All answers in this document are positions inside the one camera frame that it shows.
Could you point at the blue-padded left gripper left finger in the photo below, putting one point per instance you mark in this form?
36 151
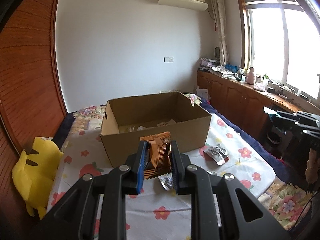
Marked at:
142 157

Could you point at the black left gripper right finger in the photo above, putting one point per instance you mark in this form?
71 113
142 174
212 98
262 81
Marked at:
177 167

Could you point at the copper brown snack packet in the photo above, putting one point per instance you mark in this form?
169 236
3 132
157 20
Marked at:
158 163

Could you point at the small silver packet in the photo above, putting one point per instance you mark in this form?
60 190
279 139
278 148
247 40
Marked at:
166 181

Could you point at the brown cardboard box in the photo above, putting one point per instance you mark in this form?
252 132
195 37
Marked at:
128 119

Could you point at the silver grey snack packet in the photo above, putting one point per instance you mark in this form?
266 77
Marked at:
218 154

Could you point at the wooden sideboard cabinet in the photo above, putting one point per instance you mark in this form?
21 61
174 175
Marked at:
241 104

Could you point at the strawberry flower print tablecloth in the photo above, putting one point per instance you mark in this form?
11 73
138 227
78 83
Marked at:
157 213

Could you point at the pink bottle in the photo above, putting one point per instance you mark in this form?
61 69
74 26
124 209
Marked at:
250 76

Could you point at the floral bed quilt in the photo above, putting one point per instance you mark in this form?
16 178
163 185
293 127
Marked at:
287 203

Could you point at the stack of papers on sideboard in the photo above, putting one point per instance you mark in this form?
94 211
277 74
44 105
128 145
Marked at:
214 67

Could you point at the yellow plush toy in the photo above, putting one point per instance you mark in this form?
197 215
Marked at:
34 173

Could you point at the wooden louvred wardrobe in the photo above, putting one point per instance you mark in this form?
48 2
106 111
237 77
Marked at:
32 104

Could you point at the beige patterned curtain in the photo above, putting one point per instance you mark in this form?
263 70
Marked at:
219 14

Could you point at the window with wooden frame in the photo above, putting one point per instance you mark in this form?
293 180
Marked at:
281 41

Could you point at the white wall switch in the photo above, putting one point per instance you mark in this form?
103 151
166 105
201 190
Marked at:
168 59

